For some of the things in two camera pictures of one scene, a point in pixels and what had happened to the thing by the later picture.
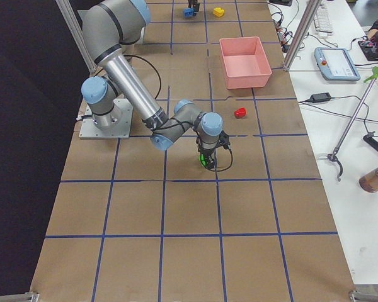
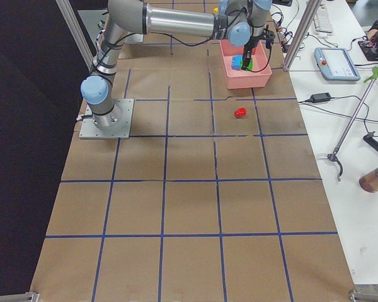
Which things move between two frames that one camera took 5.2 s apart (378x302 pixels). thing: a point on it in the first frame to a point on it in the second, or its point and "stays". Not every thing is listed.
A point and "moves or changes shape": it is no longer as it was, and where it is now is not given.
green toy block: (203, 160) to (250, 66)
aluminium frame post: (312, 7) stays
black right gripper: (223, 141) to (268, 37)
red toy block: (240, 112) stays
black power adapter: (319, 97) stays
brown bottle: (377, 179) stays
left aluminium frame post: (78, 34) stays
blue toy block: (188, 12) moves or changes shape
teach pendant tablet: (336, 63) stays
